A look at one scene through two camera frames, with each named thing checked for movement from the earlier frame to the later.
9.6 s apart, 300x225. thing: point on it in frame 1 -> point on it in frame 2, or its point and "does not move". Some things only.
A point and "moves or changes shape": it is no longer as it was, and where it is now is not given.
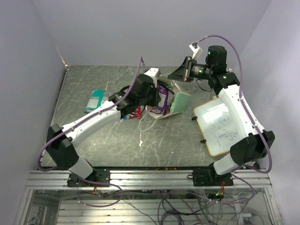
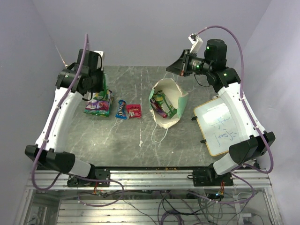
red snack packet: (138, 110) does not move
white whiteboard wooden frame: (217, 126) does not move
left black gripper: (157, 97) -> (100, 87)
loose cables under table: (235, 206) does not move
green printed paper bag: (179, 101) moves or changes shape
